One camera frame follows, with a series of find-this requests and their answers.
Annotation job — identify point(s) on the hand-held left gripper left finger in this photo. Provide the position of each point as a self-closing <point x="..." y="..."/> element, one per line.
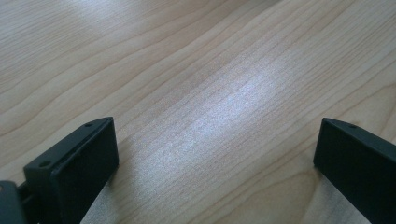
<point x="77" y="168"/>

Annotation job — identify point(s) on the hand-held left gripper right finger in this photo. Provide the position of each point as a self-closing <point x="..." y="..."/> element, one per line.
<point x="358" y="168"/>

